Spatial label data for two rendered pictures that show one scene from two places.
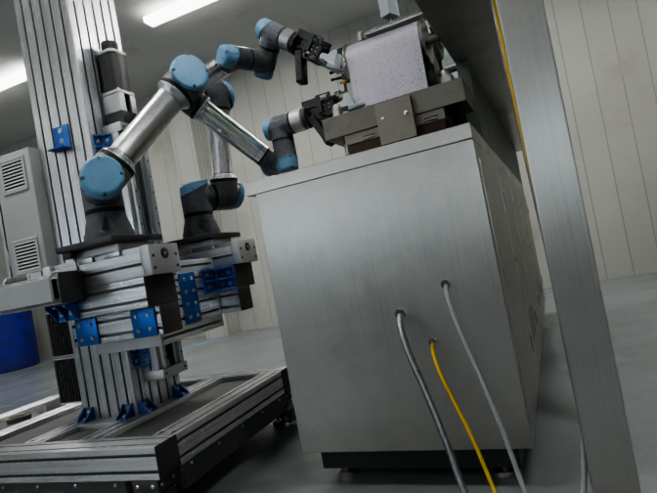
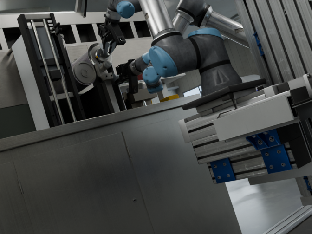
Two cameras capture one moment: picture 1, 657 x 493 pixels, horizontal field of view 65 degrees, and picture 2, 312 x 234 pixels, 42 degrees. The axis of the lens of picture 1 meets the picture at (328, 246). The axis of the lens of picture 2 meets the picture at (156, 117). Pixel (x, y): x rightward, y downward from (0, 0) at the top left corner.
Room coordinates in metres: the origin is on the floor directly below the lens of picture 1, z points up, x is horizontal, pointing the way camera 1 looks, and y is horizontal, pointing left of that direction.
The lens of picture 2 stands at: (3.47, 0.91, 0.70)
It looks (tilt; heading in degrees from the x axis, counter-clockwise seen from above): 4 degrees up; 206
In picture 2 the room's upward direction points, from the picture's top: 18 degrees counter-clockwise
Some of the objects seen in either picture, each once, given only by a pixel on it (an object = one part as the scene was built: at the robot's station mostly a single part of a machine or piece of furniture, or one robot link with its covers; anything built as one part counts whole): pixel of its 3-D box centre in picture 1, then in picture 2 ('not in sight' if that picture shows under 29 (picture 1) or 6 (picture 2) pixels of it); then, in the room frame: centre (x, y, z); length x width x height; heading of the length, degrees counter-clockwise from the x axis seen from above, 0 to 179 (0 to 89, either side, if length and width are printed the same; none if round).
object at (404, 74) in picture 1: (389, 91); (106, 86); (1.57, -0.27, 1.11); 0.23 x 0.01 x 0.18; 66
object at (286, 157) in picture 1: (284, 156); (152, 80); (1.74, 0.09, 1.01); 0.11 x 0.08 x 0.11; 25
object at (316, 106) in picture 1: (321, 111); (128, 71); (1.67, -0.06, 1.12); 0.12 x 0.08 x 0.09; 66
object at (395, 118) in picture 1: (395, 120); not in sight; (1.35, -0.24, 0.96); 0.10 x 0.03 x 0.11; 66
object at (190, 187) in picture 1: (197, 197); (206, 48); (2.07, 0.49, 0.98); 0.13 x 0.12 x 0.14; 131
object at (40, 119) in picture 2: not in sight; (34, 89); (1.92, -0.46, 1.17); 0.34 x 0.05 x 0.54; 66
